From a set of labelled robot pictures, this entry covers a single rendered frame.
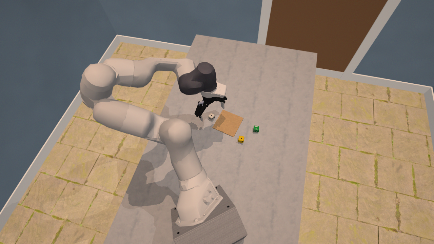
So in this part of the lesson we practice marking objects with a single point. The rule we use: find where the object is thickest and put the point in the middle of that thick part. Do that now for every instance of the tan square mat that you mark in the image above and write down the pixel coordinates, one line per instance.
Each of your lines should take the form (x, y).
(228, 123)

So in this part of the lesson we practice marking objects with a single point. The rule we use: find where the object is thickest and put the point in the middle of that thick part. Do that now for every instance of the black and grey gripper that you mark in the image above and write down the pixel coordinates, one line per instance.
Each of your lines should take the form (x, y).
(205, 103)

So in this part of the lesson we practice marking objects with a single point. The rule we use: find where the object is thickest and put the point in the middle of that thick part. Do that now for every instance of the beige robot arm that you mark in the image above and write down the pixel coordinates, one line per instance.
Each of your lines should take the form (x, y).
(198, 197)

